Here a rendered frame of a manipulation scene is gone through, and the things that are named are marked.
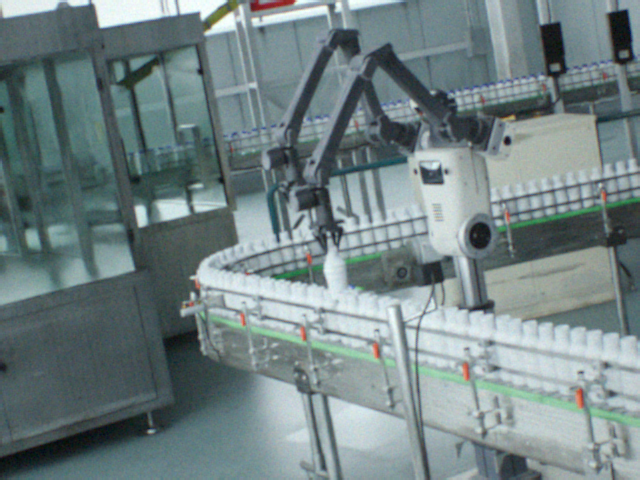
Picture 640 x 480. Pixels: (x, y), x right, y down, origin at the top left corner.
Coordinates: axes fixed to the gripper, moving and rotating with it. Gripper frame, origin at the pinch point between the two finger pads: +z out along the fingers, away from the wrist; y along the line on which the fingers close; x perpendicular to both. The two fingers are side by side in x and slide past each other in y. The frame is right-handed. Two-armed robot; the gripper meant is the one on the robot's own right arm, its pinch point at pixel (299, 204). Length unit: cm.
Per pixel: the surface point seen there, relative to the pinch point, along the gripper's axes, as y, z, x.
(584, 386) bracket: 27, 31, 176
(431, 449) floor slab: -95, 141, -102
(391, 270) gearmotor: -73, 47, -72
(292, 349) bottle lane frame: 21, 44, 16
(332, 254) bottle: 15.0, 11.3, 46.0
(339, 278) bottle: 15, 19, 48
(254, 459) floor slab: -36, 141, -172
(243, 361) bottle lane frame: 21, 55, -27
